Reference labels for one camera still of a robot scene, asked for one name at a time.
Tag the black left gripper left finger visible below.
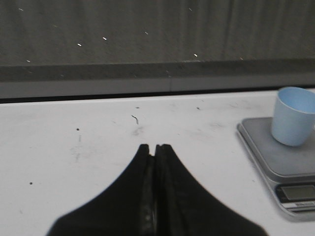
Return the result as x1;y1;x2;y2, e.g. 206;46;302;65
47;145;155;236

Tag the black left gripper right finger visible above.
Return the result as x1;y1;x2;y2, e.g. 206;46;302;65
155;145;267;236

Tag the light blue plastic cup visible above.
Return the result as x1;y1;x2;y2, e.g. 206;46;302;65
271;87;315;147

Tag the silver digital kitchen scale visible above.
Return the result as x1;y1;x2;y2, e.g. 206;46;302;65
237;118;315;222

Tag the grey stone counter ledge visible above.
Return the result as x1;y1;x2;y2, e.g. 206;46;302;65
0;0;315;98

